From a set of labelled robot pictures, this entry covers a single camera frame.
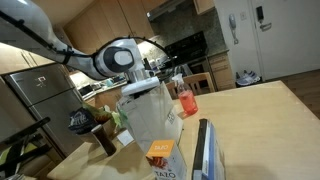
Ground black equipment stand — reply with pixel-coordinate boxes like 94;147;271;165
0;117;51;178

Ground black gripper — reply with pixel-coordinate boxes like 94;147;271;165
133;90;151;99

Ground white canvas tote bag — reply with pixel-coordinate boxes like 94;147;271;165
117;83;183;153

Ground white wall phone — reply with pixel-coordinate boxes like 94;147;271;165
229;14;239;45

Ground pink liquid spray bottle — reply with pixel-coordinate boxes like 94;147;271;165
172;73;198;115

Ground wooden upper cabinets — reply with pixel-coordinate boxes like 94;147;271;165
64;0;154;54

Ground white entry door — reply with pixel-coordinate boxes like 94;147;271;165
249;0;320;79

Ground blue white cocoa box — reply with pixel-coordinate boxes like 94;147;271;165
192;119;226;180

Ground wooden dining chair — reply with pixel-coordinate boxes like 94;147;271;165
166;72;215;99

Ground wooden drawer cabinet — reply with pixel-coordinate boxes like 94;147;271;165
209;53;236;91

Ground range hood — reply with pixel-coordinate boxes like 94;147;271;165
142;0;185;21

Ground pair of sneakers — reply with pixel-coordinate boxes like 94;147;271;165
236;71;261;86

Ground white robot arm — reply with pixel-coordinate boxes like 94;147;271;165
0;0;160;96

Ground dark brown tumbler cup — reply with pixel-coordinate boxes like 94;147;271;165
91;124;116;156

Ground dark blue snack bag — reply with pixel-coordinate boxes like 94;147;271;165
68;108;98;135

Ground orange white Tazo tea carton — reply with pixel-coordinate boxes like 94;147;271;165
146;140;187;180

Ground white paper card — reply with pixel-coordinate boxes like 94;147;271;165
117;130;134;146

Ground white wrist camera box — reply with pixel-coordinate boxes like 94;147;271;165
121;77;160;96

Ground stainless steel refrigerator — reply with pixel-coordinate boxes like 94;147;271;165
4;63;83;158

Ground black kitchen stove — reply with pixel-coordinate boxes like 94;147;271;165
160;31;210;83

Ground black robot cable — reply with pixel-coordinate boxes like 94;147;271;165
0;9;178;74

